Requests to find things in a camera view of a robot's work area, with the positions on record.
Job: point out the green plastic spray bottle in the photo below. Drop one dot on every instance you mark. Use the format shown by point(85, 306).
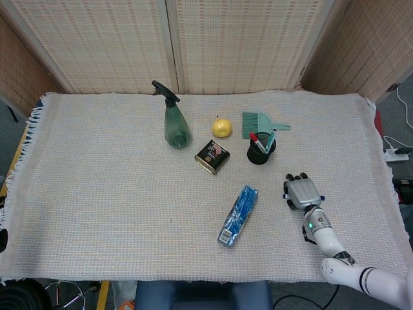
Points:
point(175, 129)

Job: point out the red marker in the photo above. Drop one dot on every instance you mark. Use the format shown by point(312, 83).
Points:
point(253, 138)

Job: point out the blue rectangular carton box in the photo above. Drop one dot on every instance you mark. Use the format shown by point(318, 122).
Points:
point(240, 213)

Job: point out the orange object under table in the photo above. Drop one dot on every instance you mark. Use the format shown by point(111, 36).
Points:
point(126, 305)

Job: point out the yellow round fruit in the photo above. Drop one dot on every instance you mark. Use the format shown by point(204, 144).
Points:
point(222, 127)

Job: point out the beige woven tablecloth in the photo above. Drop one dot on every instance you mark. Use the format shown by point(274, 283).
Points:
point(113, 193)

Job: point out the black box on floor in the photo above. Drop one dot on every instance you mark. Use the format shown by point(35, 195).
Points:
point(403, 187)

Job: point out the woven bamboo screen panel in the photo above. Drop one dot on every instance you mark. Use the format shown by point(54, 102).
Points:
point(364, 48)
point(19, 77)
point(96, 48)
point(242, 48)

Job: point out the black pen cup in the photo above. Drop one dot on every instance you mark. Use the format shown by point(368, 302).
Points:
point(256, 159)

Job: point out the black round stool seat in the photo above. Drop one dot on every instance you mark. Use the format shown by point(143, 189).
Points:
point(19, 297)

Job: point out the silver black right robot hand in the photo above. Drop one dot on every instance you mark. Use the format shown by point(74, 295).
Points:
point(303, 192)

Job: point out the blue padded chair seat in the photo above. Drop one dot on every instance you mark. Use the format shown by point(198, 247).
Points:
point(203, 295)

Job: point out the chrome stool base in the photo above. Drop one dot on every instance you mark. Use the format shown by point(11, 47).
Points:
point(69, 290)

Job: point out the blue white marker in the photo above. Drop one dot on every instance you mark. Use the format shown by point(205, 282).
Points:
point(322, 197)

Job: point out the red object behind table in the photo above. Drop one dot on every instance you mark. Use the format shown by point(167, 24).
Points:
point(378, 122)

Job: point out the teal small hand brush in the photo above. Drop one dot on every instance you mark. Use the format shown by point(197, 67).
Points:
point(253, 124)

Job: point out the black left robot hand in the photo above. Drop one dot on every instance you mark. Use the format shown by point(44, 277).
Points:
point(2, 240)

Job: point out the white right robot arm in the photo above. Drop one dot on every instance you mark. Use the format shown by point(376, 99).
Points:
point(327, 240)

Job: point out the metal screen hinge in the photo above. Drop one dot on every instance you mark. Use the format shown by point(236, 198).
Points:
point(302, 70)

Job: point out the white power strip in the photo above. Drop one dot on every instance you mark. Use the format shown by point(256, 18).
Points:
point(395, 157)

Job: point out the black luncheon meat tin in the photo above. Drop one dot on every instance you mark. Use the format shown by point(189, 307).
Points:
point(212, 156)

